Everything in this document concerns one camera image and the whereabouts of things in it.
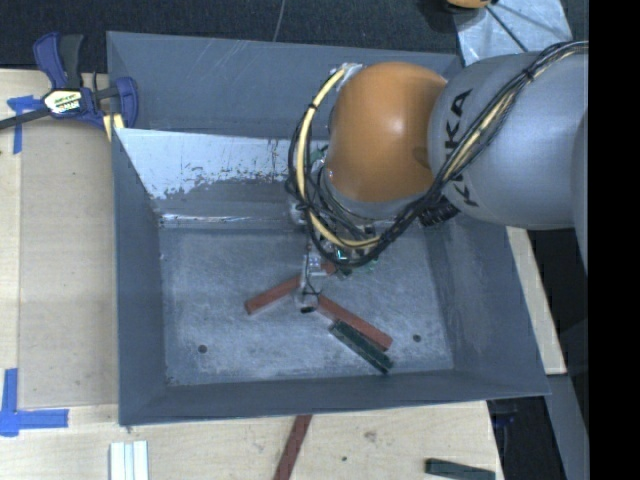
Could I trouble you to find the black cylinder on white bracket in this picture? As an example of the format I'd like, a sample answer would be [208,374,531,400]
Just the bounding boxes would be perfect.
[416,194,462,229]

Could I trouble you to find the red-brown flat block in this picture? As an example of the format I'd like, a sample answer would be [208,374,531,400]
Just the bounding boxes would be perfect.
[271,413,315,480]
[243,259,337,317]
[315,293,395,352]

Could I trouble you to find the dark green flat block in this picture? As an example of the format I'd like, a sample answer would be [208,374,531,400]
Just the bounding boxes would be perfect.
[327,319,396,376]
[424,458,497,480]

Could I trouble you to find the pale wood flat board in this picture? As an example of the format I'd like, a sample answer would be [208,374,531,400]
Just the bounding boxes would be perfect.
[17,116,122,410]

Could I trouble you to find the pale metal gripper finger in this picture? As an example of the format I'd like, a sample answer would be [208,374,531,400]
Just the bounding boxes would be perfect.
[301,251,325,278]
[293,289,320,315]

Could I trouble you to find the grey metal bin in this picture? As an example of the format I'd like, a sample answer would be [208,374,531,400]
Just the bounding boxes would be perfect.
[105,30,552,427]

